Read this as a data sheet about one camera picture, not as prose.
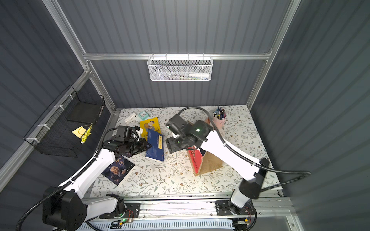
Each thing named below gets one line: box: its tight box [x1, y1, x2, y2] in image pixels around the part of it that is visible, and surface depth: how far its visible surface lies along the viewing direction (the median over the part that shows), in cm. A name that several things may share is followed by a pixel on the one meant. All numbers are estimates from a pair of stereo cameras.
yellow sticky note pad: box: [71, 126, 92, 139], surface depth 75 cm
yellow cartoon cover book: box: [139, 116, 162, 142], surface depth 111 cm
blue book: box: [145, 128, 165, 162], surface depth 86 cm
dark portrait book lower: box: [101, 156, 135, 186], surface depth 86 cm
